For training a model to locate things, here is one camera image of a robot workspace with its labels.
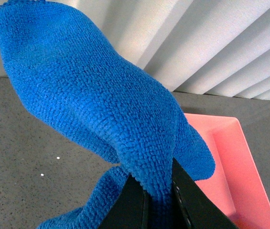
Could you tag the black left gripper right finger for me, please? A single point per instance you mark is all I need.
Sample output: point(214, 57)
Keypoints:
point(191, 207)

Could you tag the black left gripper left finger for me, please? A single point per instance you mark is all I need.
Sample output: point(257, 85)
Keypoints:
point(131, 210)

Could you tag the blue microfiber cloth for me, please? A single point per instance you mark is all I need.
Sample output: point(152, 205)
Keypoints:
point(96, 100)

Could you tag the white pleated curtain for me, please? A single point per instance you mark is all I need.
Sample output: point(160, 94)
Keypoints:
point(215, 47)

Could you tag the pink plastic tray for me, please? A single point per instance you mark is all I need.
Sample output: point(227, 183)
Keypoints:
point(235, 187)

